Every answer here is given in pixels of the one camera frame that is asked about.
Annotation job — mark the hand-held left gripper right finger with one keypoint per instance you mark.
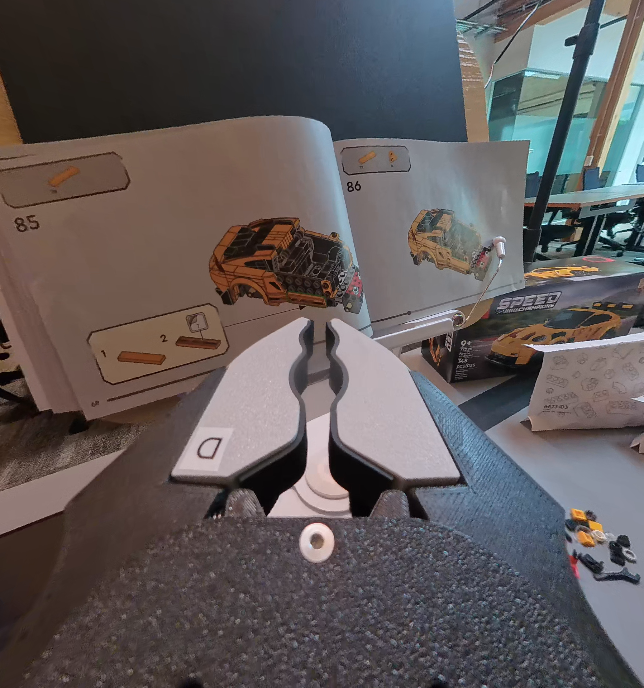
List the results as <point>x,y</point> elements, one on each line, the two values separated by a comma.
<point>397,424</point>

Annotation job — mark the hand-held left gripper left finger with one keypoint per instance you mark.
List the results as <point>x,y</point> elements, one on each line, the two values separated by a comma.
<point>246,419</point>

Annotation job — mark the lego instruction booklet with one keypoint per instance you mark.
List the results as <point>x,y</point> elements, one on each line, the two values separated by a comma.
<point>166,226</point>

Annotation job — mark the pile of small lego pieces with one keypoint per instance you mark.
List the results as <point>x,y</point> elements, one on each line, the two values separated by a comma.
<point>588,529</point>

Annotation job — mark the black lego set box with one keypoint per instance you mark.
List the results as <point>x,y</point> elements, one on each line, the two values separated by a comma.
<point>569,301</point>

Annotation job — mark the red lego minifigure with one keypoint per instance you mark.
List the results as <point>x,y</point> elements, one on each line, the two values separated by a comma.
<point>573,567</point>

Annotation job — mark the white book stand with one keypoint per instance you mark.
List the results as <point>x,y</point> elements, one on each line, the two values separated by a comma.
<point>413,334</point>

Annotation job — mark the wooden desk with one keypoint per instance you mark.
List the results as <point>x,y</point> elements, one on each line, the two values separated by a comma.
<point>612,194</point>

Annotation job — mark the black metal pole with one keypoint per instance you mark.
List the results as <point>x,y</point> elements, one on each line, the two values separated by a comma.
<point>563,107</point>

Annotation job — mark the wooden post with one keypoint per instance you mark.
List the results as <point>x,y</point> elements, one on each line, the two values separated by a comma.
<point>623,80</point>

